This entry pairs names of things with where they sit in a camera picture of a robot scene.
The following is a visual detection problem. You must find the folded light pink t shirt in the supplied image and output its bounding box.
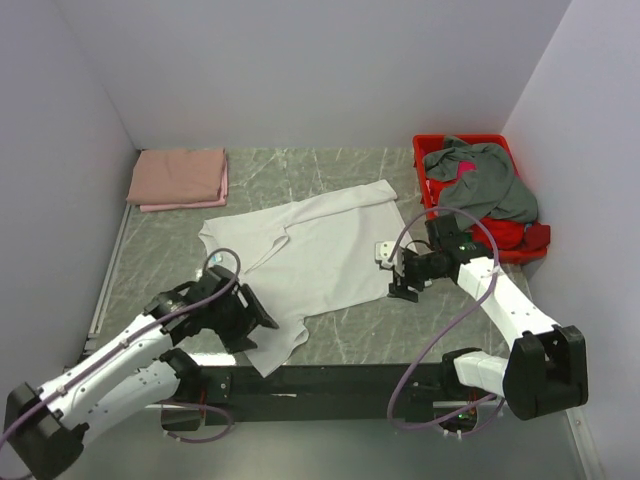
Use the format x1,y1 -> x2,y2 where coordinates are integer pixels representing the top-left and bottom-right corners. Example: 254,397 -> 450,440
139,158 -> 229,213

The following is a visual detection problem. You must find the white t shirt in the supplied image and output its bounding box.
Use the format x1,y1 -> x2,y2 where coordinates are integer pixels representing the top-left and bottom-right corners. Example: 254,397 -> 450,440
199,180 -> 410,376

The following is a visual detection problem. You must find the black base beam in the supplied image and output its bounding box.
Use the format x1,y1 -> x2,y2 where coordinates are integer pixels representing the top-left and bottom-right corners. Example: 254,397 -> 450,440
159,362 -> 501,434

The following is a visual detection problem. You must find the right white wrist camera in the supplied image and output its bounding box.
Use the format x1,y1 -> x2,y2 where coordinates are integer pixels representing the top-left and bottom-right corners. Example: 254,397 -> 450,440
374,241 -> 396,270

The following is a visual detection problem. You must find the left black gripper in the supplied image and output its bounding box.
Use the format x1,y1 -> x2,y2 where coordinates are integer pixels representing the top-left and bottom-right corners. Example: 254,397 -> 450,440
206,283 -> 278,353

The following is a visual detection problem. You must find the red plastic bin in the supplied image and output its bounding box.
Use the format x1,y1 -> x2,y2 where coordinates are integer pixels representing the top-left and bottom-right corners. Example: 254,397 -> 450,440
413,134 -> 551,265

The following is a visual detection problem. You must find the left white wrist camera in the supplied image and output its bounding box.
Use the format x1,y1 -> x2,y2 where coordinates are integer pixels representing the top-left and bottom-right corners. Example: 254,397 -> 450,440
201,252 -> 224,273

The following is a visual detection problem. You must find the aluminium rail frame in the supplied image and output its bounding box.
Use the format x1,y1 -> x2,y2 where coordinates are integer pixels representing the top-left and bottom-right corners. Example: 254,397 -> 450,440
29,364 -> 601,476

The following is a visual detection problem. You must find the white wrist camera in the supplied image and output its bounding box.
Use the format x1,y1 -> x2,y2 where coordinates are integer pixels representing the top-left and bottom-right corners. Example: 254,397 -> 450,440
201,252 -> 224,273
374,241 -> 396,270

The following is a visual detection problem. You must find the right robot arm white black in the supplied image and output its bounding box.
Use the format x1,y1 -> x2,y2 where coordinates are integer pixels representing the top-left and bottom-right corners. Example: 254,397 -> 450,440
374,214 -> 589,420

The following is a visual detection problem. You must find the folded salmon t shirt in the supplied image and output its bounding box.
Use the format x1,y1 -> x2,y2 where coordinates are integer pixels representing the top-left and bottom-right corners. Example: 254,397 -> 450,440
127,148 -> 226,205

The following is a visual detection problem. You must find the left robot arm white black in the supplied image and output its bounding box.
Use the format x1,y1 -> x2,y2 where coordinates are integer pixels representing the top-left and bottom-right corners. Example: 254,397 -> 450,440
1,266 -> 278,479

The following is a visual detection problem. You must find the grey t shirt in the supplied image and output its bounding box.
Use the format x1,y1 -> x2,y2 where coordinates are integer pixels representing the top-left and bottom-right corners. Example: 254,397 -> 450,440
423,136 -> 539,230

